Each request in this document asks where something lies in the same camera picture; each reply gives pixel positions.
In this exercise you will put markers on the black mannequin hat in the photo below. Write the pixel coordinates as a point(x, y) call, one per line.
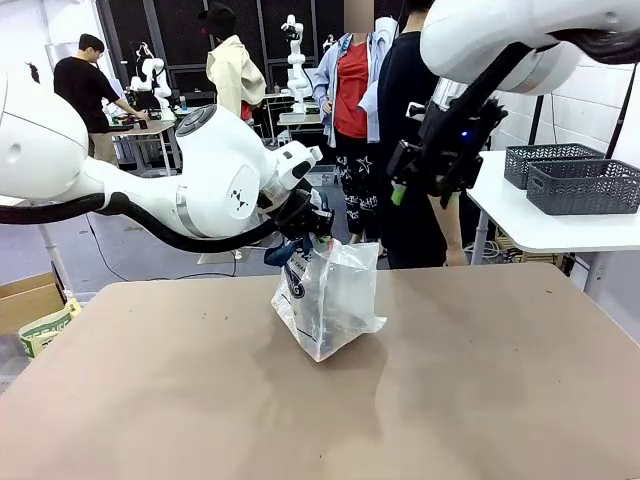
point(217, 17)

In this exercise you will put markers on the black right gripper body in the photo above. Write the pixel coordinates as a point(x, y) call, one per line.
point(440, 167)

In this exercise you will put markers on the green printed paper bag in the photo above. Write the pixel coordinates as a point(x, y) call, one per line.
point(45, 332)

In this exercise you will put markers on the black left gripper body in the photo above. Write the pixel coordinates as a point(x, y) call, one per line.
point(297, 212)

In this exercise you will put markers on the white desk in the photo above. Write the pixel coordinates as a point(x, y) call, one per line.
point(52, 250)

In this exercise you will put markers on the clear plastic shopping bag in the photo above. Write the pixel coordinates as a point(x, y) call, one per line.
point(330, 300)

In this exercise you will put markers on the person in black shirt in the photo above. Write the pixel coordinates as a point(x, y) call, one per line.
point(405, 100)

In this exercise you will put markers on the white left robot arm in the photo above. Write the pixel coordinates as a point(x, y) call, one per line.
point(220, 165)

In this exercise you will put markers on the tall white background robot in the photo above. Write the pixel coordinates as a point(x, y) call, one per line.
point(297, 65)

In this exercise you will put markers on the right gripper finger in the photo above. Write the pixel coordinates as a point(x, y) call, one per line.
point(400, 170)
point(448, 200)

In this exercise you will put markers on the white side table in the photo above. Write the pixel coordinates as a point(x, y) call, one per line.
point(550, 230)

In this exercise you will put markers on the person in red shirt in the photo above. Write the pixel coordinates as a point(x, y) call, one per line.
point(352, 100)

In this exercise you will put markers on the man in black t-shirt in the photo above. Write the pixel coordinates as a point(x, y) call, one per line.
point(80, 90)

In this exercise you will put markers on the background work table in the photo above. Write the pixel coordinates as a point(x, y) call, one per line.
point(145, 127)

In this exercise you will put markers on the brown cardboard box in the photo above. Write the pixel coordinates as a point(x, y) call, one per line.
point(25, 300)

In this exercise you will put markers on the dark grey plastic basket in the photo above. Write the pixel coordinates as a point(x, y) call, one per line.
point(545, 157)
point(585, 187)

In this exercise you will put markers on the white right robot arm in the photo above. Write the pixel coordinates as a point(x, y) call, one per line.
point(500, 40)

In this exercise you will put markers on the small white background robot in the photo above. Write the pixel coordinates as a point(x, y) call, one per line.
point(155, 80)

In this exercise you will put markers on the person's left forearm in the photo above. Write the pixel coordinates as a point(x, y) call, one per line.
point(450, 225)

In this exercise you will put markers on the person's left hand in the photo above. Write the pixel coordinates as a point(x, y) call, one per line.
point(456, 257)

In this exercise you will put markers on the mannequin with beige jacket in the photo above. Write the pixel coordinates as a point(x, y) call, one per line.
point(235, 80)

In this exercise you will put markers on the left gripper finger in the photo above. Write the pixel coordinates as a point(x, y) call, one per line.
point(318, 225)
point(328, 227)

